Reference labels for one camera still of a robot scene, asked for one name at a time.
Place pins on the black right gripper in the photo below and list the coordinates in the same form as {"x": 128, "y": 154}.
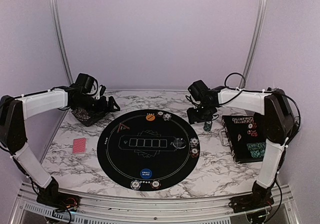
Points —
{"x": 193, "y": 118}

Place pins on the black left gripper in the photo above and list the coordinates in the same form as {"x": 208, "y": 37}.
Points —
{"x": 109, "y": 107}

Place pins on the black dealer button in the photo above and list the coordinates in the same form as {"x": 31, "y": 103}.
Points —
{"x": 179, "y": 143}

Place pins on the red triangular all-in marker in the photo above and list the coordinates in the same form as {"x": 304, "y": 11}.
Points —
{"x": 122, "y": 128}

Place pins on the orange big blind button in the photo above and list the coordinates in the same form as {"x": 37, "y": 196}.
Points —
{"x": 150, "y": 117}

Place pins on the blue small blind button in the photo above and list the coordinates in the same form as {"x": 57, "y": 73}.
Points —
{"x": 146, "y": 173}

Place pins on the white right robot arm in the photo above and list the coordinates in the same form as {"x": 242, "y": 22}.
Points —
{"x": 280, "y": 125}

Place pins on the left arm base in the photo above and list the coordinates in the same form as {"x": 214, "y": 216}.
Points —
{"x": 51, "y": 196}

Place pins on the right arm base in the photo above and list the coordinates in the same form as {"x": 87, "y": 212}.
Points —
{"x": 255, "y": 206}

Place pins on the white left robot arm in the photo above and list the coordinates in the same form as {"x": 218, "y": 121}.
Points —
{"x": 15, "y": 111}

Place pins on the black floral patterned pouch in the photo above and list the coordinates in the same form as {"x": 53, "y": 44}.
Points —
{"x": 87, "y": 118}

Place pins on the green poker chip stack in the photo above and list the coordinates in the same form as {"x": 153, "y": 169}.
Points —
{"x": 208, "y": 126}

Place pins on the red playing card deck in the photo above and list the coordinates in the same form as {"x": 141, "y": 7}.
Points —
{"x": 79, "y": 146}

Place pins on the black poker chip case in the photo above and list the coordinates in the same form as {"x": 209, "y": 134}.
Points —
{"x": 245, "y": 137}

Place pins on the round black poker mat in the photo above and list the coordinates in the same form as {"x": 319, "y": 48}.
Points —
{"x": 147, "y": 145}

